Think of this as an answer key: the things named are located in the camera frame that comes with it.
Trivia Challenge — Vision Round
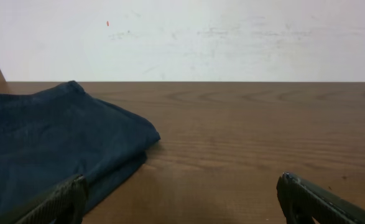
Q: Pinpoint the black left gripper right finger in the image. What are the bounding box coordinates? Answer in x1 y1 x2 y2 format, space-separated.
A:
276 172 365 224

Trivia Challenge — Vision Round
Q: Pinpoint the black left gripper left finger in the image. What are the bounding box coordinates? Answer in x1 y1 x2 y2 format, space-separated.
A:
16 174 88 224

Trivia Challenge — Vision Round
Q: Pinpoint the folded navy blue garment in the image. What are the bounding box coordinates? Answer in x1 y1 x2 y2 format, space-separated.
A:
0 81 160 216

